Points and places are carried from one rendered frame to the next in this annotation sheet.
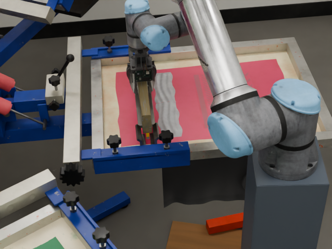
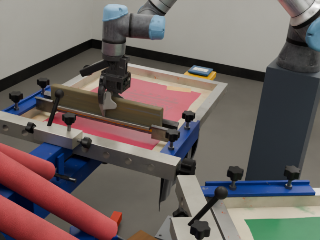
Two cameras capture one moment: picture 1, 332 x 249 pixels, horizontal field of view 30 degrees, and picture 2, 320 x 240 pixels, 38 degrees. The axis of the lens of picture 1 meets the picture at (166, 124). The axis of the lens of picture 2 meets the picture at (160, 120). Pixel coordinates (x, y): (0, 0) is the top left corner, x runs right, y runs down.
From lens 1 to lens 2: 1.77 m
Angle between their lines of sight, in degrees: 58
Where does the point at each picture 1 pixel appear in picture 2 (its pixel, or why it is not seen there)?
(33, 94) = (42, 151)
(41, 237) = (240, 227)
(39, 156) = not seen: outside the picture
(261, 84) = (137, 87)
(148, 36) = (162, 23)
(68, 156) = (169, 160)
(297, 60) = (135, 66)
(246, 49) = (95, 74)
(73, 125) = (124, 146)
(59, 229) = (235, 214)
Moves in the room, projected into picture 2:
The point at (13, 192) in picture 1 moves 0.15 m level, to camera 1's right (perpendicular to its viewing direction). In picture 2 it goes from (197, 202) to (217, 174)
